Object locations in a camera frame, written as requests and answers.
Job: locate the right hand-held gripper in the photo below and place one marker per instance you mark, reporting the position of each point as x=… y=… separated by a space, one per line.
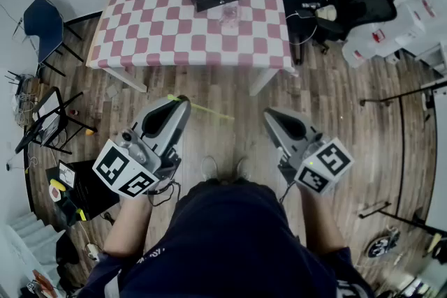
x=324 y=164

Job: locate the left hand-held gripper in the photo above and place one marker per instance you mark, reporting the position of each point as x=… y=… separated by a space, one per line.
x=115 y=164

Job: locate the yellow stick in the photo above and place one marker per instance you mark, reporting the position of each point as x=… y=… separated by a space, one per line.
x=209 y=111

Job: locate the clear pink-printed cup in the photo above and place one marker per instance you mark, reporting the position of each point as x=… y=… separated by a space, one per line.
x=230 y=14

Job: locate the person's right forearm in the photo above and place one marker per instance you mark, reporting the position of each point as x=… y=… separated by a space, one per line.
x=321 y=220

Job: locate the person's left forearm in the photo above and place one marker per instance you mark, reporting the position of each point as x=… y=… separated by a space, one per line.
x=129 y=227

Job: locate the white table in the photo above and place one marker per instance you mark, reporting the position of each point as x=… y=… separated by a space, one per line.
x=263 y=80

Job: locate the person's right shoe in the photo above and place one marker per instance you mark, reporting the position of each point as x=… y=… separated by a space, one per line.
x=242 y=169

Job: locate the person's shoe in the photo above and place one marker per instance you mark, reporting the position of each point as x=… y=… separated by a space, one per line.
x=242 y=169
x=209 y=167

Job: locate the person's left shoe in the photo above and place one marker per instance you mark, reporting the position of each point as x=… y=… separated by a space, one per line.
x=209 y=167

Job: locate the small orange object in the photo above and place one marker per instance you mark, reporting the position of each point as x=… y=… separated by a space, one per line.
x=90 y=132

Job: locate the pink white checkered tablecloth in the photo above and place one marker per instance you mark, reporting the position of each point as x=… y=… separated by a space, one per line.
x=157 y=21

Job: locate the black flat case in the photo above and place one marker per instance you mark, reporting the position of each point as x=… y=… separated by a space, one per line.
x=91 y=190

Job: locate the black folding stand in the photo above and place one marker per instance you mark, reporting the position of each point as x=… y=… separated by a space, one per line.
x=52 y=122

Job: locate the person's dark navy clothing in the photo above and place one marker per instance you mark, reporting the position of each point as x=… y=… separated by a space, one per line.
x=227 y=237

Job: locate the round black white disc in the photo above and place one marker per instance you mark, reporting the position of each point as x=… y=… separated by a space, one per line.
x=382 y=245

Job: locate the black office chair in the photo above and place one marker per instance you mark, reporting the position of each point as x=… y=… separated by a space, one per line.
x=359 y=0

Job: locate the white desk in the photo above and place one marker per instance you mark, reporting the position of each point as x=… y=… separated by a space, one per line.
x=438 y=150

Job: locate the white power strip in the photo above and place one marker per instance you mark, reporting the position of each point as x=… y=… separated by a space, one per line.
x=92 y=252

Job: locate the blue chair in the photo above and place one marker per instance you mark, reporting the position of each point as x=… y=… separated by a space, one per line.
x=43 y=28

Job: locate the black router with antennas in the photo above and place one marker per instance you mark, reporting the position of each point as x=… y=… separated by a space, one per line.
x=14 y=82

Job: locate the black floor rail frame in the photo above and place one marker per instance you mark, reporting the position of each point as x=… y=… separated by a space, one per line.
x=403 y=157

